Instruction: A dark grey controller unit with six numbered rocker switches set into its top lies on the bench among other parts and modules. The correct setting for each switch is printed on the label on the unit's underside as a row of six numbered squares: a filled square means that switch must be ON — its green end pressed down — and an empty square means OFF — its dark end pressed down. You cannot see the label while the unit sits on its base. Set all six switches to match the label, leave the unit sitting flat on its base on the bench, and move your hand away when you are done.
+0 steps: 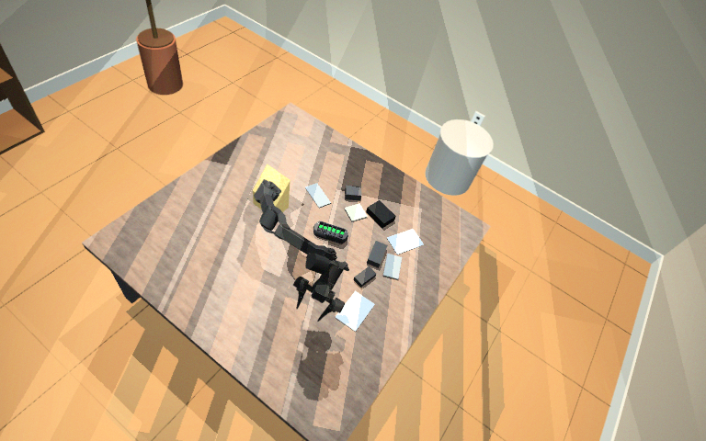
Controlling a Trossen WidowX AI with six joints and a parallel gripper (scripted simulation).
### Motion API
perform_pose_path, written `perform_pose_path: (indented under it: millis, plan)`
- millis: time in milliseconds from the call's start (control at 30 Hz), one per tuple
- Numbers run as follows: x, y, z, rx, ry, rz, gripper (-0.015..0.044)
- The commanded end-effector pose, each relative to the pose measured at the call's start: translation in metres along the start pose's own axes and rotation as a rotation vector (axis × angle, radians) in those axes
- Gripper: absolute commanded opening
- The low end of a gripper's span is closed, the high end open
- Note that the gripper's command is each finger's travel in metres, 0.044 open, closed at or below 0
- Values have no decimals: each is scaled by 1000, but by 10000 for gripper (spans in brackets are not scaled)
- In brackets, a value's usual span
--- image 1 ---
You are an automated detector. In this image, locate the dark grey controller unit with green rocker switches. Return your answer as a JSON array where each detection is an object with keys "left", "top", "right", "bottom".
[{"left": 313, "top": 221, "right": 348, "bottom": 243}]

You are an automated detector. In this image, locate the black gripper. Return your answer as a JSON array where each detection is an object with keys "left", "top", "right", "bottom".
[{"left": 293, "top": 275, "right": 345, "bottom": 322}]

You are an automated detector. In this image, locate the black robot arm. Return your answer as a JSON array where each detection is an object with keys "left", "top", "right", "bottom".
[{"left": 254, "top": 179, "right": 349, "bottom": 303}]

